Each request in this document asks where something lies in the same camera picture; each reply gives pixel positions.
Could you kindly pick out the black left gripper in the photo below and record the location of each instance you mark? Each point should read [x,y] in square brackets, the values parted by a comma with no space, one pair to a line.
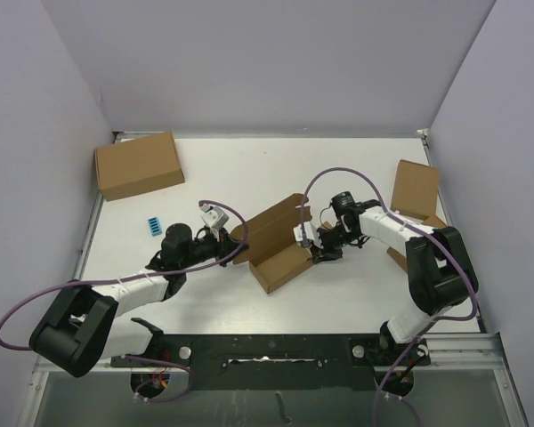
[225,245]

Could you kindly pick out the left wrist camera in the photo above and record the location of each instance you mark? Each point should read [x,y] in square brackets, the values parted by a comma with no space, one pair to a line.
[213,216]

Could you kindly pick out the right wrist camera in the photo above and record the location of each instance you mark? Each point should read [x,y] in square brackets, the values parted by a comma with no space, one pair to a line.
[306,235]

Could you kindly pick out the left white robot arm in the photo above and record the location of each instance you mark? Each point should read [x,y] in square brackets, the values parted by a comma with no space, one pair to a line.
[77,330]

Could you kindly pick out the cardboard box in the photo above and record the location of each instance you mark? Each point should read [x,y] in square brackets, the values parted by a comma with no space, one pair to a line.
[415,190]
[142,165]
[273,256]
[398,258]

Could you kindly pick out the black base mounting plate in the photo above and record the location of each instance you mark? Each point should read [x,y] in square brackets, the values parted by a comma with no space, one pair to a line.
[283,362]

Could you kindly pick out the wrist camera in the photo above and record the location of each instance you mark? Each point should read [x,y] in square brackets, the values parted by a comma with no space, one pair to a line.
[213,216]
[306,235]

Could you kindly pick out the aluminium table frame rail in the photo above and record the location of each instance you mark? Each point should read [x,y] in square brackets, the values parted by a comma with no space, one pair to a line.
[468,382]

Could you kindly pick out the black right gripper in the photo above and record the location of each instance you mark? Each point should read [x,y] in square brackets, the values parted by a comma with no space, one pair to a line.
[327,255]

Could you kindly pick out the blue plastic rack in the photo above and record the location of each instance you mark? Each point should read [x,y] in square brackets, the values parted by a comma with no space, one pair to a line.
[154,226]

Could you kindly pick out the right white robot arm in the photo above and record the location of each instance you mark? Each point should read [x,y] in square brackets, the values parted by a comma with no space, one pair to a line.
[439,270]

